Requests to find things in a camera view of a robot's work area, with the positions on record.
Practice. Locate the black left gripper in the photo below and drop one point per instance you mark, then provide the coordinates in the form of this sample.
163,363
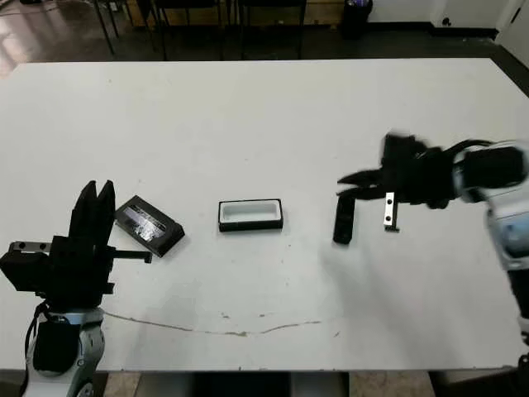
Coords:
78,277

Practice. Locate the robot lower body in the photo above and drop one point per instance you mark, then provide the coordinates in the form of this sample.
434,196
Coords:
239,386

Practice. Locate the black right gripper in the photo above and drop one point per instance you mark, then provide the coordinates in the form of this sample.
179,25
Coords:
421,182

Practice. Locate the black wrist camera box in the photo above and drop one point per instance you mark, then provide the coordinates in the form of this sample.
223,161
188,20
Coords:
25,269
401,146

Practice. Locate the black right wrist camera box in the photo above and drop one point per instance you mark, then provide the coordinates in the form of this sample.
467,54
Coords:
401,146

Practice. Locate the small black door stopper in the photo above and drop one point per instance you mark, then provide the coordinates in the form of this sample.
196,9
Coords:
446,20

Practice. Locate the wooden crate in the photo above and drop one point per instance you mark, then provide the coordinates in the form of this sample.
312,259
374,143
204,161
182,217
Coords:
322,10
140,8

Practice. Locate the glossy black box lid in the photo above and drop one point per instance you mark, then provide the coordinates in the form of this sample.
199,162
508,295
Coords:
149,225

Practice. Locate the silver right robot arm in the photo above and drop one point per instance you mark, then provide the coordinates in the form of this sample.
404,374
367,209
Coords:
508,231

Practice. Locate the grey chair black legs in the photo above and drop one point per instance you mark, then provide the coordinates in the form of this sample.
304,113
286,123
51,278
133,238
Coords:
108,39

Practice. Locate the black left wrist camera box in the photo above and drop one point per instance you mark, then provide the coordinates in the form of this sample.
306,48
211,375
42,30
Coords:
25,269

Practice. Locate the black trash bin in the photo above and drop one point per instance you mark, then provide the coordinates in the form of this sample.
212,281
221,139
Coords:
357,22

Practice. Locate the black box white inlay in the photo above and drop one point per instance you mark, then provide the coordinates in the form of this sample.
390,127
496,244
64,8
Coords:
248,211

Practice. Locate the white door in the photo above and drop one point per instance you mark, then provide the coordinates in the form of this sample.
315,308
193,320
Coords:
516,20

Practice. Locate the black camera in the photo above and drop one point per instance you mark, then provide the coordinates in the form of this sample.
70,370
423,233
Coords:
344,223

